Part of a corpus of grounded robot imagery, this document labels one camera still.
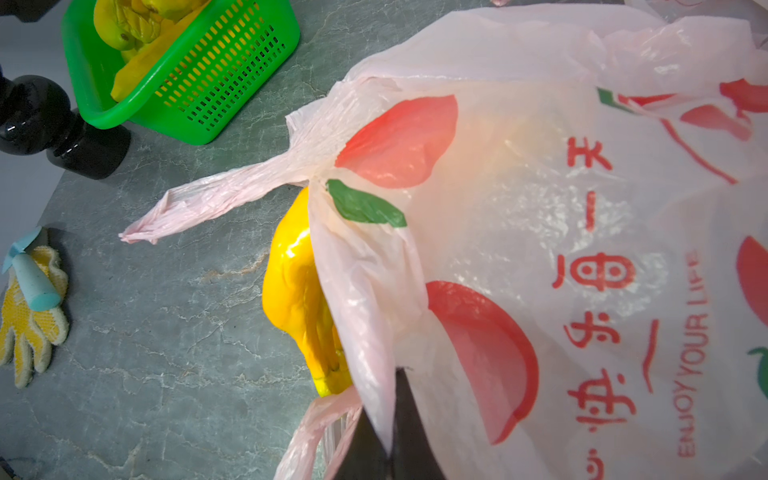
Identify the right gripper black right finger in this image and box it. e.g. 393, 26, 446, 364
390, 368, 446, 480

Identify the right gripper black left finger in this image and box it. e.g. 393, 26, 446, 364
334, 413, 390, 480

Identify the yellow banana bunch in basket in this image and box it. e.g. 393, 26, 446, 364
93, 0, 207, 102

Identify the yellow white work glove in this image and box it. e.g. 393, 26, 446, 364
1, 270, 69, 389

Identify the yellow banana bunch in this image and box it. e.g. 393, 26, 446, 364
262, 188, 352, 397
93, 0, 207, 102

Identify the printed pink plastic bag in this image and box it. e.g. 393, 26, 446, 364
122, 5, 767, 479

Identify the green plastic basket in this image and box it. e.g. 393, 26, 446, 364
61, 1, 300, 145

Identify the black plant vase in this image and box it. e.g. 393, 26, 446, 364
1, 75, 131, 180

